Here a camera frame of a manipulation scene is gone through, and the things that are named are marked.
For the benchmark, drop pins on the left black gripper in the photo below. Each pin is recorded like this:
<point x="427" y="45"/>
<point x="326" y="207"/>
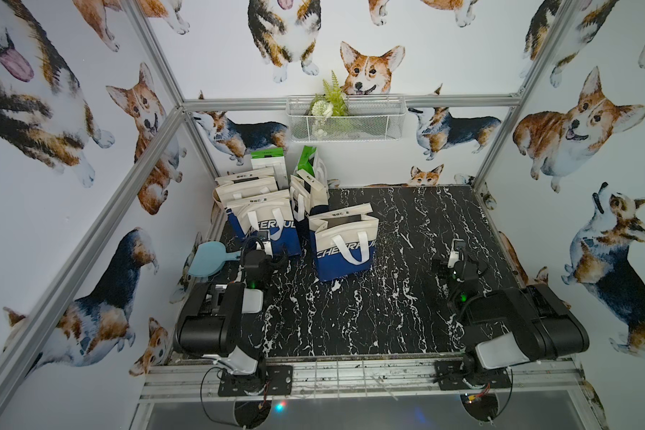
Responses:
<point x="256" y="261"/>

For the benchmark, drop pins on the artificial fern with flower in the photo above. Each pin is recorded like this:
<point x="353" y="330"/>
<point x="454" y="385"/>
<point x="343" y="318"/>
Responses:
<point x="328" y="111"/>

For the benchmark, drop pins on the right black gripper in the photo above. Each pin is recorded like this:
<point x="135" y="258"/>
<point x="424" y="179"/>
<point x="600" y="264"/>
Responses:
<point x="443" y="268"/>

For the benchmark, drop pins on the light blue dustpan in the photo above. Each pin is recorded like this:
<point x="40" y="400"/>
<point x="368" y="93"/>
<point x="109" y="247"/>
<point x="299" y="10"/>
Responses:
<point x="209" y="259"/>

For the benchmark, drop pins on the dark blue white bag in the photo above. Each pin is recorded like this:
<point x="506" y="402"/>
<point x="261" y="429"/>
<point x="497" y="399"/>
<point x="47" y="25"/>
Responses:
<point x="308" y="196"/>

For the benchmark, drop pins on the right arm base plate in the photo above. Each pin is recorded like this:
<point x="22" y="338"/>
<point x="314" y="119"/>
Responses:
<point x="457" y="376"/>

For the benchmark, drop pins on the aluminium frame rail front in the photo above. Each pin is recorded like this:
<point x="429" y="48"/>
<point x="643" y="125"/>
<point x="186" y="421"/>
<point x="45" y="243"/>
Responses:
<point x="315" y="380"/>

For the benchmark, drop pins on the white wire wall basket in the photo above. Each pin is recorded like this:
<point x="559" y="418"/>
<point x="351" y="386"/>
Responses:
<point x="371" y="118"/>

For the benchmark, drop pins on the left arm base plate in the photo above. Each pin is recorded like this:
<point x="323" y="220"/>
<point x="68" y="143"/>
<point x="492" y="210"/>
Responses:
<point x="271" y="380"/>

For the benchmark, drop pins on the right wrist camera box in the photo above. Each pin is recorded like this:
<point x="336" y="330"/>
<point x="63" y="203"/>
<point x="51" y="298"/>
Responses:
<point x="458" y="252"/>

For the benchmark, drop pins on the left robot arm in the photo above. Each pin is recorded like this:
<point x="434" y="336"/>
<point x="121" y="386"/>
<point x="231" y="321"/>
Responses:
<point x="209" y="325"/>

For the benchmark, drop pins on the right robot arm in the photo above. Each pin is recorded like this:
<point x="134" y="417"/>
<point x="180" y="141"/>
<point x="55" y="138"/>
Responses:
<point x="539" y="325"/>

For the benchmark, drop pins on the green white takeout bag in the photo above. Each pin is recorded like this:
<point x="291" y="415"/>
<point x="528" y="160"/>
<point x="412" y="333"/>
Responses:
<point x="272" y="158"/>

